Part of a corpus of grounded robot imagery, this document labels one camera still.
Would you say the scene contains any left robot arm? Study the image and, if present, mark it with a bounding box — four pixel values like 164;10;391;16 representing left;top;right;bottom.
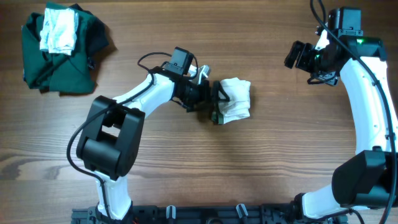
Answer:
72;47;231;223

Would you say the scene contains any white tan green shirt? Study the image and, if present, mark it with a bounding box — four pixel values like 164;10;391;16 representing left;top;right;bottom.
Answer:
211;77;251;124

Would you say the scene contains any light patterned folded cloth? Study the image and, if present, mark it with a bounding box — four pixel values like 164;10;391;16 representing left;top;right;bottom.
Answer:
39;8;79;56

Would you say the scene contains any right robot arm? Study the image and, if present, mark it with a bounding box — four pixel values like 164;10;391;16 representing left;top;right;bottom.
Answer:
284;7;397;222

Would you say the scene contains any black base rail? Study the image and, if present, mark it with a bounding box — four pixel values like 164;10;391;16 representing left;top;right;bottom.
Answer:
70;203;349;224

